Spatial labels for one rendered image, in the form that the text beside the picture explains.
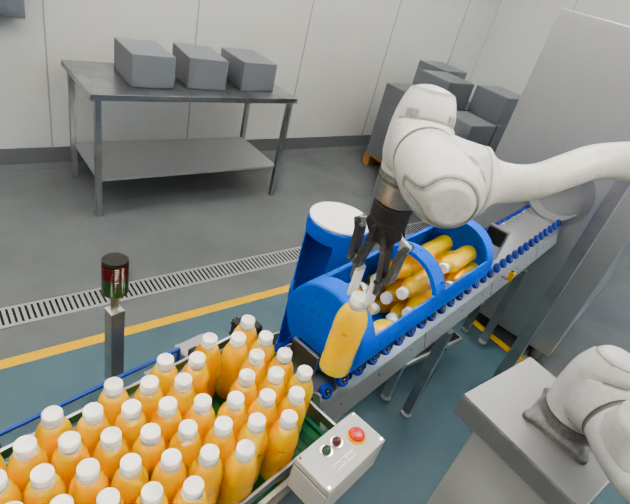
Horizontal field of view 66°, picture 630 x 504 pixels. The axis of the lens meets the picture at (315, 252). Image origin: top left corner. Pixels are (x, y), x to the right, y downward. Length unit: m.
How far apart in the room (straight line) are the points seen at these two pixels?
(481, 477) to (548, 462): 0.25
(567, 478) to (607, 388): 0.24
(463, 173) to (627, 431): 0.76
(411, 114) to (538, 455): 0.95
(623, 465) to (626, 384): 0.20
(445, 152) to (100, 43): 3.83
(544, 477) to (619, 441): 0.23
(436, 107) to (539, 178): 0.19
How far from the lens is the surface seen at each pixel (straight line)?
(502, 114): 5.12
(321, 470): 1.10
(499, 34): 7.17
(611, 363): 1.38
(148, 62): 3.65
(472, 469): 1.62
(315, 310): 1.38
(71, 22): 4.26
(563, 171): 0.83
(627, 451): 1.27
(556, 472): 1.43
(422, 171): 0.67
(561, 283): 2.57
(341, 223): 2.06
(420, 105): 0.81
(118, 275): 1.26
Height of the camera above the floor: 2.00
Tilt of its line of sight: 32 degrees down
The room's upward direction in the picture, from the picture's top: 15 degrees clockwise
